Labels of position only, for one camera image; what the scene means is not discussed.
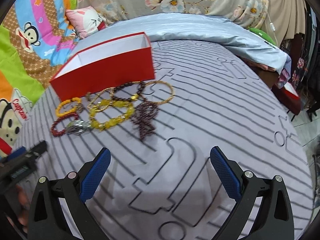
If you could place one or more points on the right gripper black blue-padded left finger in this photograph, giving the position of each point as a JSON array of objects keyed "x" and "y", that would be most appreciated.
[{"x": 46, "y": 217}]

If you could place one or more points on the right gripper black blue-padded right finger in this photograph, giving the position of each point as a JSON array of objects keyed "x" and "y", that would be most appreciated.
[{"x": 274, "y": 219}]

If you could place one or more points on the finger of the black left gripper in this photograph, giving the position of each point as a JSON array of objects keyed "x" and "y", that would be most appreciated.
[{"x": 38, "y": 149}]

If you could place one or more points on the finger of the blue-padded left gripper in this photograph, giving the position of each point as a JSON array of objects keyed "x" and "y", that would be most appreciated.
[{"x": 16, "y": 153}]

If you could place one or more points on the silver metal watch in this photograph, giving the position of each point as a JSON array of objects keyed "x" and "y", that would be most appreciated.
[{"x": 78, "y": 127}]

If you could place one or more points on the red cardboard box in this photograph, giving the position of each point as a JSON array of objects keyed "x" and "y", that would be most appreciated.
[{"x": 107, "y": 64}]

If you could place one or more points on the thin gold bangle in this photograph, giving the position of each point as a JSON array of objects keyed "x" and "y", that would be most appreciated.
[{"x": 158, "y": 92}]

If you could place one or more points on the person's left hand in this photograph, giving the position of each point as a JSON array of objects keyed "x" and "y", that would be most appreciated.
[{"x": 19, "y": 205}]

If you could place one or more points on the grey striped bed sheet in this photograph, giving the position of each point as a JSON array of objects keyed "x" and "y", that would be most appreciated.
[{"x": 164, "y": 187}]

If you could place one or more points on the colourful monkey cartoon sheet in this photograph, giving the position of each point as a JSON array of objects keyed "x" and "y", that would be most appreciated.
[{"x": 36, "y": 40}]

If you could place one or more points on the red stool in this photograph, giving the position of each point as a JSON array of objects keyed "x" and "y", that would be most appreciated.
[{"x": 288, "y": 97}]

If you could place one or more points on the pink bunny pillow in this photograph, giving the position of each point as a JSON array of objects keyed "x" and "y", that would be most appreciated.
[{"x": 86, "y": 21}]

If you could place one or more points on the light blue folded quilt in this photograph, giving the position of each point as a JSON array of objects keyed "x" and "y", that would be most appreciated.
[{"x": 177, "y": 26}]

